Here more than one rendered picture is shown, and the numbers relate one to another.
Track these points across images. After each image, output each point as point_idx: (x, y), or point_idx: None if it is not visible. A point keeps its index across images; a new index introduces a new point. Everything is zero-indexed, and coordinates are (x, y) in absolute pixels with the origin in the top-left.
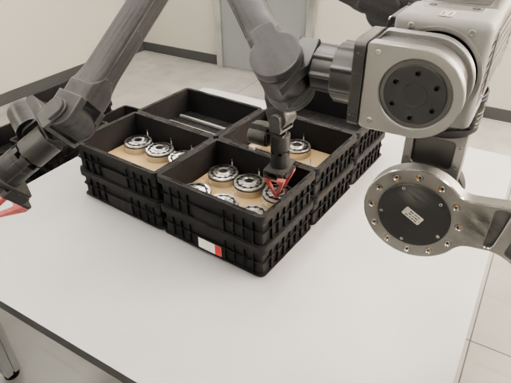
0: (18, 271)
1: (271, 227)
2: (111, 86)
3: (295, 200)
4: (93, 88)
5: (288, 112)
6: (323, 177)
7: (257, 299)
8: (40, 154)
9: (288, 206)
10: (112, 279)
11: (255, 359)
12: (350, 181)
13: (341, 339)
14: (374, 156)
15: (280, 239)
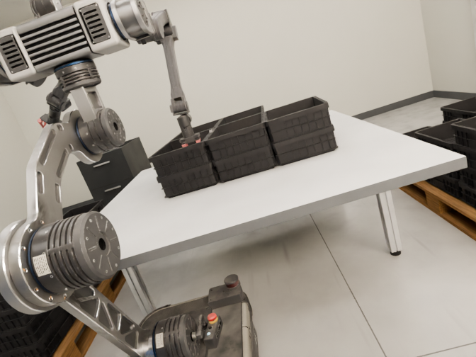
0: (139, 181)
1: (160, 167)
2: (61, 88)
3: (186, 157)
4: (54, 89)
5: (176, 103)
6: (218, 148)
7: (151, 205)
8: (49, 112)
9: (179, 159)
10: (145, 188)
11: (112, 224)
12: (279, 162)
13: (134, 228)
14: (322, 147)
15: (173, 178)
